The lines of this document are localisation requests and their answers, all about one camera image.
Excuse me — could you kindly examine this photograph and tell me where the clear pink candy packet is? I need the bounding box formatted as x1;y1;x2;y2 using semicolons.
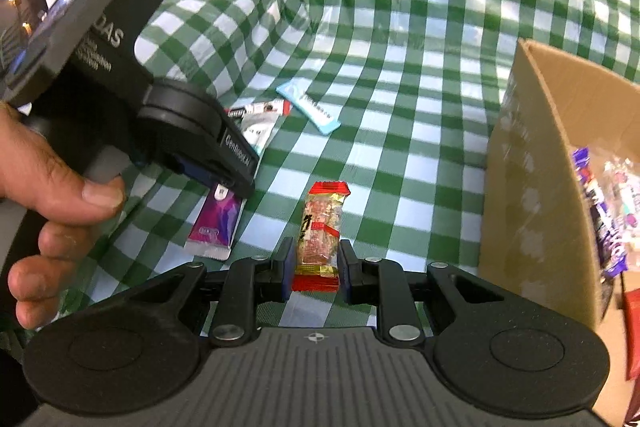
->
602;159;640;243

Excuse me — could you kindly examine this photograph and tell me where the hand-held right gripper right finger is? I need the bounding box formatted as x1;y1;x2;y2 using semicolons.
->
337;239;506;348

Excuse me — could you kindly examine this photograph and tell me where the blue and white snack packet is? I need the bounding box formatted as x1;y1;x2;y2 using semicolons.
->
276;80;342;135

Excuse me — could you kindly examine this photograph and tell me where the red clear cracker packet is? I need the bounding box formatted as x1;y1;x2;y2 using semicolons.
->
291;181;352;293

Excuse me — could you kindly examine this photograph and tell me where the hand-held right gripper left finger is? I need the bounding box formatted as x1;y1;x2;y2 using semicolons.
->
107;237;295;348

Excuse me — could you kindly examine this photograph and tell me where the red and white snack bar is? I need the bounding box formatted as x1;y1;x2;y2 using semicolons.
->
227;101;293;118

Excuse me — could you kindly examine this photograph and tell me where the cardboard box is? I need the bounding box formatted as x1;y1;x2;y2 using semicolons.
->
479;38;640;427

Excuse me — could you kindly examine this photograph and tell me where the purple sachet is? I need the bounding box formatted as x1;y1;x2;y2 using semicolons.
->
185;182;246;262

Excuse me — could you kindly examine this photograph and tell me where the person's left hand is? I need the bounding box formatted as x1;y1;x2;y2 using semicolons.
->
0;103;127;331

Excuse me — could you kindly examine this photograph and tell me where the green checked cloth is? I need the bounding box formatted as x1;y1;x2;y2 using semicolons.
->
50;0;640;343

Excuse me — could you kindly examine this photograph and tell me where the red snack packet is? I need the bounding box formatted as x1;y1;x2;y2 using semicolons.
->
620;277;640;380

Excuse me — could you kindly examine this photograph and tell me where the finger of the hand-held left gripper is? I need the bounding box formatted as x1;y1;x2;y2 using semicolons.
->
166;119;259;199

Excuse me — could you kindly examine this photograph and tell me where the purple snack packet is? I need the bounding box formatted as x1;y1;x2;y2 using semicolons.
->
572;147;631;280

